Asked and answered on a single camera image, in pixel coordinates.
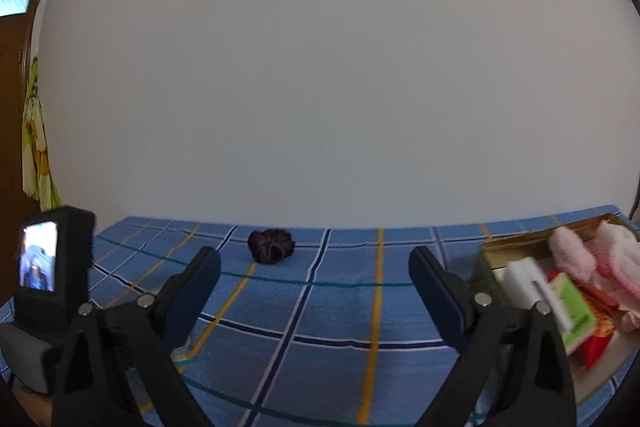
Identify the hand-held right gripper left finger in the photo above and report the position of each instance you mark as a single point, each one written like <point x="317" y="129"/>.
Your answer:
<point x="192" y="292"/>

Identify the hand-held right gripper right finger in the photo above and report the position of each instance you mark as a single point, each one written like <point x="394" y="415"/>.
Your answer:
<point x="440" y="292"/>

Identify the white towel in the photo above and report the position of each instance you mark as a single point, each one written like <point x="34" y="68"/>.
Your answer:
<point x="520" y="277"/>

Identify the dark purple scrunchie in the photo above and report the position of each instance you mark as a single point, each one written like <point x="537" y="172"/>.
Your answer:
<point x="270" y="247"/>

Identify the green tissue packet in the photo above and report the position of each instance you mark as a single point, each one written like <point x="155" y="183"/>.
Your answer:
<point x="575" y="307"/>

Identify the clear cotton swab packet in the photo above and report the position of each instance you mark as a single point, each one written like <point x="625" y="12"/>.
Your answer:
<point x="181" y="352"/>

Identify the blue plaid bedsheet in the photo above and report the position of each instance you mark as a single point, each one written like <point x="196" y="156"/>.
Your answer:
<point x="340" y="317"/>

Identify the yellow green hanging cloth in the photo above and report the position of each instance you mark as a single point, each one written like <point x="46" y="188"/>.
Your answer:
<point x="37" y="157"/>

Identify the brown wooden door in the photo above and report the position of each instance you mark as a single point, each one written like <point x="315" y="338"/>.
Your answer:
<point x="12" y="107"/>

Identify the pale pink cloth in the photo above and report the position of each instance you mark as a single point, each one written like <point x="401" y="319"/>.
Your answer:
<point x="630" y="319"/>

